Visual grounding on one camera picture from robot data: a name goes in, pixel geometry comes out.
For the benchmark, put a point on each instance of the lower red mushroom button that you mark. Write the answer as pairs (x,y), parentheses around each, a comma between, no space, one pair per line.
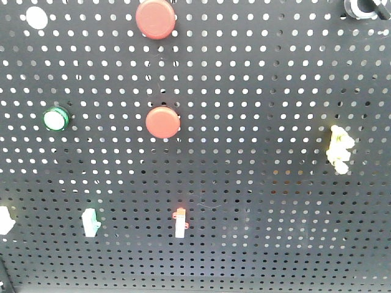
(162,122)

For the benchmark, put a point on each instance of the red mushroom button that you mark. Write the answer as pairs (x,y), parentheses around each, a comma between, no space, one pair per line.
(162,122)
(155,19)

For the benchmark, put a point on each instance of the upper red mushroom button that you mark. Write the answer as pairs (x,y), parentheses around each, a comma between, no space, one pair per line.
(155,19)

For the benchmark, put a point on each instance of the green round push button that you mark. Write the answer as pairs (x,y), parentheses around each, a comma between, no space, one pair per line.
(56,118)

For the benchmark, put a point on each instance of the white round button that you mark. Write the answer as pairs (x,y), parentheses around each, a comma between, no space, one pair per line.
(36,17)

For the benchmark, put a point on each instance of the black perforated pegboard panel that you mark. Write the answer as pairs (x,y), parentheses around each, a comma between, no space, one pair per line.
(257,86)

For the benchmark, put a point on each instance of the black rotary selector knob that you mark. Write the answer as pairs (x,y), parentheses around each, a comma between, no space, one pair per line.
(362,10)

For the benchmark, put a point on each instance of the white red lower switch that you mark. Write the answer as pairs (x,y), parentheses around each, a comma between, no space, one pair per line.
(180,223)

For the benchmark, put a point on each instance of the white green lower switch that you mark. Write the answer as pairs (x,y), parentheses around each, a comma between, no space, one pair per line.
(90,222)

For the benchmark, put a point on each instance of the yellow toggle switch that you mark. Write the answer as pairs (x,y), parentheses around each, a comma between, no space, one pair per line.
(338,152)

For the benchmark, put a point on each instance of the white yellow lower switch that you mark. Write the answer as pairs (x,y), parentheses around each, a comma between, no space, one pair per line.
(6,222)

